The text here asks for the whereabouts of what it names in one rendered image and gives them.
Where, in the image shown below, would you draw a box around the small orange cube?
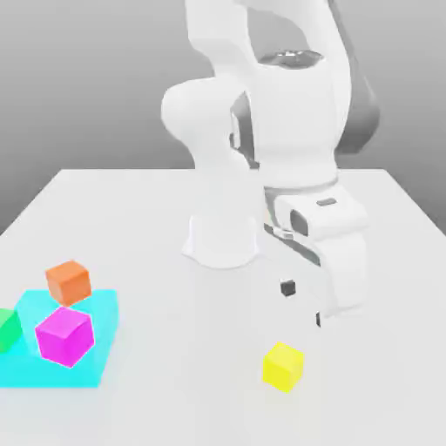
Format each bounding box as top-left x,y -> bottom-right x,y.
44,259 -> 93,308

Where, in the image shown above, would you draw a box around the small magenta cube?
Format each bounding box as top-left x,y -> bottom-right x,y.
34,306 -> 96,369

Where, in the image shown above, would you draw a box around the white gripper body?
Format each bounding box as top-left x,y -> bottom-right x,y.
262,222 -> 368,319

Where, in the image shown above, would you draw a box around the small green cube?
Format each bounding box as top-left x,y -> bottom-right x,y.
0,307 -> 24,354

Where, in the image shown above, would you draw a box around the small yellow cube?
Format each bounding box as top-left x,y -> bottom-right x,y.
261,341 -> 306,395

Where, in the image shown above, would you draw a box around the large cyan box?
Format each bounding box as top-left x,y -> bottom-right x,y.
0,288 -> 120,389

